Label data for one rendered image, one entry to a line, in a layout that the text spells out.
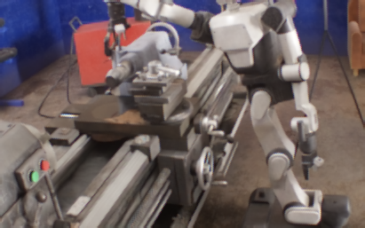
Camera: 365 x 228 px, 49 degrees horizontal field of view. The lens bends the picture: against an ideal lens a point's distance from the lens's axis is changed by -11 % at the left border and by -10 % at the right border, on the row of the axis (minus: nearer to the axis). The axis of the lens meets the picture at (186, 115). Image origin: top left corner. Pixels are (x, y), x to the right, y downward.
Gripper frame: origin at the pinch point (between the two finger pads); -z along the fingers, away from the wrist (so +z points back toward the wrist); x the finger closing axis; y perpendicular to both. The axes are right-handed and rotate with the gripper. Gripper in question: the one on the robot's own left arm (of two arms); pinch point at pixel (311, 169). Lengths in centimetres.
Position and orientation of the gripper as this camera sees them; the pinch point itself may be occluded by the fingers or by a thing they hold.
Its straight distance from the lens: 211.1
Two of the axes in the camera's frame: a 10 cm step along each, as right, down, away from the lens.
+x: -6.5, 2.8, -7.1
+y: 7.4, -0.2, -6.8
